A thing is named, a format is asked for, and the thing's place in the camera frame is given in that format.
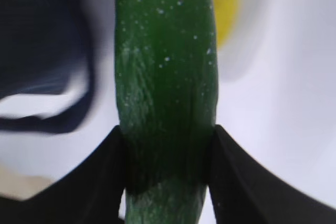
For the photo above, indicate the yellow lemon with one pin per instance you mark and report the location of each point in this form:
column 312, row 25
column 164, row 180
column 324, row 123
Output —
column 226, row 12

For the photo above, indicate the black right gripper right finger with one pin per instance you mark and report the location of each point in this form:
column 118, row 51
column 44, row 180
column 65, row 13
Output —
column 243, row 191

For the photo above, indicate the navy blue lunch bag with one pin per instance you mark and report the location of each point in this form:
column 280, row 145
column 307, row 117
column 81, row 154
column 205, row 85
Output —
column 41, row 41

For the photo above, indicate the green cucumber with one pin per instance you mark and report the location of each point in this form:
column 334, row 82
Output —
column 166, row 92

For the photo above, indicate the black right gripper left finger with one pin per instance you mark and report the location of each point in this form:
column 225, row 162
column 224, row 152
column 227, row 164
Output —
column 90, row 193

